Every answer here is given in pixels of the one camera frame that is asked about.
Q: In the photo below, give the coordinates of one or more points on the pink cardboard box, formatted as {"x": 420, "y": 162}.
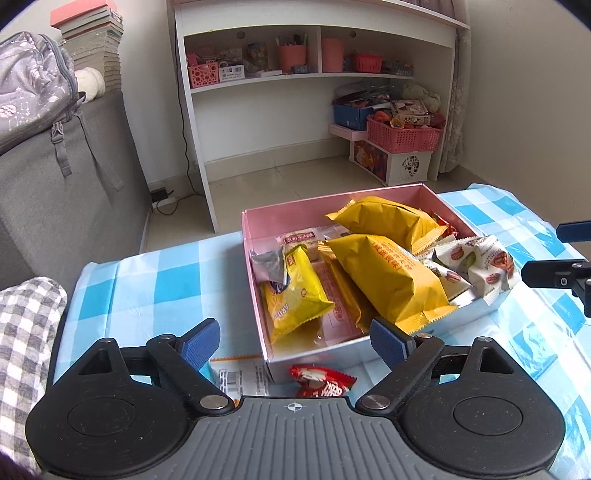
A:
{"x": 318, "y": 357}

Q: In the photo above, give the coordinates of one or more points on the orange and white snack packet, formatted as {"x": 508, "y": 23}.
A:
{"x": 244, "y": 376}

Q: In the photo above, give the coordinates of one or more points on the red chocolate bar wrapper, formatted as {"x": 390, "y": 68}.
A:
{"x": 323, "y": 381}

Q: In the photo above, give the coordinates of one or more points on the white cutout storage box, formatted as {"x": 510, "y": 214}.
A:
{"x": 406, "y": 168}

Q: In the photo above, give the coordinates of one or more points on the small yellow cookie packet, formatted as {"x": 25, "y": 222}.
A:
{"x": 295, "y": 295}

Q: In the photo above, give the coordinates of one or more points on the white and brown toy box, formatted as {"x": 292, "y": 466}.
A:
{"x": 408, "y": 108}

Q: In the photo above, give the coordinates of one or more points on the grey patterned backpack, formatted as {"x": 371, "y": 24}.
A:
{"x": 27, "y": 83}

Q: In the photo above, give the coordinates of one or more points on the blue storage box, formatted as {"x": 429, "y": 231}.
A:
{"x": 348, "y": 117}

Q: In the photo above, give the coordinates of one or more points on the plain pink cup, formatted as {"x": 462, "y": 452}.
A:
{"x": 332, "y": 55}

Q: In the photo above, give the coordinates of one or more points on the large yellow snack packet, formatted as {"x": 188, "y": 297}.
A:
{"x": 388, "y": 219}
{"x": 388, "y": 277}

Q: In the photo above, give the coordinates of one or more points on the clear biscuit packet red label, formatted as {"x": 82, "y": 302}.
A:
{"x": 302, "y": 237}

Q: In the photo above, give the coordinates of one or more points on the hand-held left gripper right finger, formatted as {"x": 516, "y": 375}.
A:
{"x": 390, "y": 346}

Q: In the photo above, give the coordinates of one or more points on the small white labelled box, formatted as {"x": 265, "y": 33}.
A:
{"x": 231, "y": 73}

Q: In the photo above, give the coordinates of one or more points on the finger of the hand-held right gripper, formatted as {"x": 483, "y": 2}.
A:
{"x": 549, "y": 274}
{"x": 575, "y": 230}

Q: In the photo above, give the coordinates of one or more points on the blue checked tablecloth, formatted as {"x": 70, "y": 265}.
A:
{"x": 161, "y": 286}

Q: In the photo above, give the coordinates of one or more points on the round white plush toy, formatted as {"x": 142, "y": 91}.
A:
{"x": 90, "y": 83}

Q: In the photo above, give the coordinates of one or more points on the grey checked cushion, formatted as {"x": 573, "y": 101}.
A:
{"x": 27, "y": 332}

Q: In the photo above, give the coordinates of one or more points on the large white nut packet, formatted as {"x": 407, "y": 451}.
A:
{"x": 491, "y": 265}

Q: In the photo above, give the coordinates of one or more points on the silver foil snack packet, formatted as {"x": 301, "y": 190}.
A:
{"x": 268, "y": 267}

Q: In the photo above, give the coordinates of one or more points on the white shelf unit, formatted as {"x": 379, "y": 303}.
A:
{"x": 258, "y": 124}

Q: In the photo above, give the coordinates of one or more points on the clear toy container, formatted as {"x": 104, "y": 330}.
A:
{"x": 257, "y": 57}

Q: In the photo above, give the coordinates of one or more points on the pink pen cup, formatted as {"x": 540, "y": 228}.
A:
{"x": 292, "y": 60}

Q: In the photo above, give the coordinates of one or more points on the large pink plastic basket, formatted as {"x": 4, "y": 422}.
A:
{"x": 401, "y": 138}

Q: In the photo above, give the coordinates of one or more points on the small red basket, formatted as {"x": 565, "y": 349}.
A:
{"x": 368, "y": 63}

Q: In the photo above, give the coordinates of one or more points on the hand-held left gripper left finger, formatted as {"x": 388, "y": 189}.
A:
{"x": 203, "y": 344}

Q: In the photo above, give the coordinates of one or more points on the lace curtain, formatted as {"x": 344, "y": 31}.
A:
{"x": 455, "y": 115}

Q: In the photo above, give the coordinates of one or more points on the stack of books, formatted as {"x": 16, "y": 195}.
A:
{"x": 92, "y": 41}

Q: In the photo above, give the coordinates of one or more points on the small pink perforated basket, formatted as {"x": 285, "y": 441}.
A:
{"x": 203, "y": 76}

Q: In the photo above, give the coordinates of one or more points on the golden brown snack packet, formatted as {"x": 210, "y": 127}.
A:
{"x": 344, "y": 295}

